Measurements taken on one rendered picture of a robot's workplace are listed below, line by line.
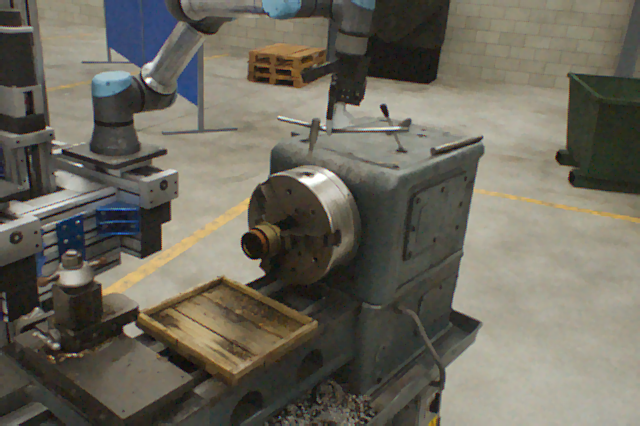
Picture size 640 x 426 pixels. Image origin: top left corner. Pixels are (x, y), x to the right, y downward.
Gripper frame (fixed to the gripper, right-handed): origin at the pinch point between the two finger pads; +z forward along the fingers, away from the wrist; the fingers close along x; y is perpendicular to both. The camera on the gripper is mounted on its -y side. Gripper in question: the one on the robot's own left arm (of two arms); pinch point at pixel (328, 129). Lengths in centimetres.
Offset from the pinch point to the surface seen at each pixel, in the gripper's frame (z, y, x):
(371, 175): 12.0, 12.9, 6.1
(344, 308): 49, 14, -4
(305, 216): 22.5, -1.1, -6.3
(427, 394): 93, 46, 23
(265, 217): 24.0, -11.1, -9.3
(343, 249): 28.9, 10.5, -7.2
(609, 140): 91, 180, 405
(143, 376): 39, -20, -60
